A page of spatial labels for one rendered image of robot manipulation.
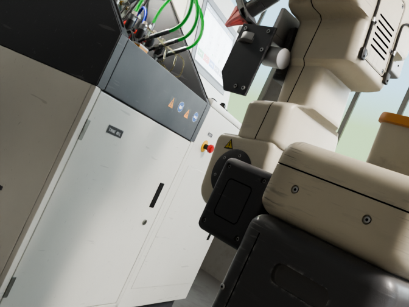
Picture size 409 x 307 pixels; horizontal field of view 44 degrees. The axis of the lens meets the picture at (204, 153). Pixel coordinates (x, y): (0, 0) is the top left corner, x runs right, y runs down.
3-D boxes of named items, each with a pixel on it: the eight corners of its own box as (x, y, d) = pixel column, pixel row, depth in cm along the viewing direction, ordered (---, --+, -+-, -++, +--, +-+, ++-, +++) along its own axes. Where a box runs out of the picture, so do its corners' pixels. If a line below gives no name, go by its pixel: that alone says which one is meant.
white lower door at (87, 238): (-7, 321, 135) (102, 91, 138) (-14, 317, 136) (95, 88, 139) (117, 303, 195) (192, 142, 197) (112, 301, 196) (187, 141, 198)
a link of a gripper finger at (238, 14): (227, 20, 183) (249, 6, 179) (232, 35, 180) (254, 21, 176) (217, 11, 178) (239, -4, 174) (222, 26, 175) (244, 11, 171)
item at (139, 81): (104, 91, 139) (129, 38, 140) (92, 85, 141) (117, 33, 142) (190, 140, 196) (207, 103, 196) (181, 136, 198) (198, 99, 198)
